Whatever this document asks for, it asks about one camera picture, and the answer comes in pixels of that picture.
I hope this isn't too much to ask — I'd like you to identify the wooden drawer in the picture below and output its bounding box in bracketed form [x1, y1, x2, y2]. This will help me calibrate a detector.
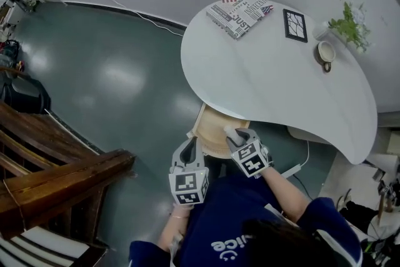
[186, 102, 252, 158]

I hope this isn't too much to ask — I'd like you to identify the white paper roll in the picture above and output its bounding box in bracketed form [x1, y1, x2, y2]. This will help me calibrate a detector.
[365, 153, 400, 179]

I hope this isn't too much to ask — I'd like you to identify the person's blue shirt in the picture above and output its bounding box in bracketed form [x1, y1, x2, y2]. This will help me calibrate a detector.
[128, 173, 363, 267]

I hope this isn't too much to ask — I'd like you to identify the white cloth wad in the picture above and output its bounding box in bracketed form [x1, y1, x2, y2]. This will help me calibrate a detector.
[223, 126, 245, 148]

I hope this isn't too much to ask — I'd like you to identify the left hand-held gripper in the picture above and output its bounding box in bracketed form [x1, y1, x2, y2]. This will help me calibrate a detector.
[168, 138, 209, 206]

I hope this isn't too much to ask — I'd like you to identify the white curved table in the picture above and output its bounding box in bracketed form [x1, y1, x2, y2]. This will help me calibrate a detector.
[180, 0, 379, 166]

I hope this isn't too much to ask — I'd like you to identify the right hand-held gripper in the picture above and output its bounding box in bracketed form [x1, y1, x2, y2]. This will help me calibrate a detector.
[224, 128, 273, 179]

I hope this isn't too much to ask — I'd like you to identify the brown and white mug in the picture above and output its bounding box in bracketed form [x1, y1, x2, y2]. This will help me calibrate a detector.
[313, 40, 336, 73]

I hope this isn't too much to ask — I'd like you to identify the person's right forearm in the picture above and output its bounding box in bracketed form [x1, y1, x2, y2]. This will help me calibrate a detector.
[258, 165, 313, 224]

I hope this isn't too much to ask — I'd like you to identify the green plant in white vase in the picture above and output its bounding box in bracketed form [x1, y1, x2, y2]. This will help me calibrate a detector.
[313, 1, 373, 54]

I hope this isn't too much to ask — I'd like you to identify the white wall cable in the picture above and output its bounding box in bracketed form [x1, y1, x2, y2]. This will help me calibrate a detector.
[104, 0, 186, 38]

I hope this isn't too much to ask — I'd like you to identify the white power strip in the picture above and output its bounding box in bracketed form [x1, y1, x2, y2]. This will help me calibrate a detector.
[281, 162, 303, 178]

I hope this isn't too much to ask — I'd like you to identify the black chair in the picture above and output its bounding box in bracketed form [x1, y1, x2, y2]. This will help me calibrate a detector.
[0, 73, 51, 115]

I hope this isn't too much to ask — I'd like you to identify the printed flat box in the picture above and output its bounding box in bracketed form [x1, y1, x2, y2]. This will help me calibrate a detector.
[206, 0, 275, 41]

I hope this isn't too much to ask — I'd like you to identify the person's left forearm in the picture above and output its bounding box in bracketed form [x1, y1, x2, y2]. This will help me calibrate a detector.
[157, 202, 192, 256]

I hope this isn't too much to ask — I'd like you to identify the pale green cabinet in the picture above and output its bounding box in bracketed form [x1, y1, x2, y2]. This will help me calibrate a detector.
[376, 111, 400, 156]

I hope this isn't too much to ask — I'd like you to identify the black picture frame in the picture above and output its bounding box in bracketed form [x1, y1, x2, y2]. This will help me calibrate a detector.
[282, 8, 309, 44]

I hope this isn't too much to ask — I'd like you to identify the white striped bench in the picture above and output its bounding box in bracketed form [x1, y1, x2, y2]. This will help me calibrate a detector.
[0, 226, 109, 267]

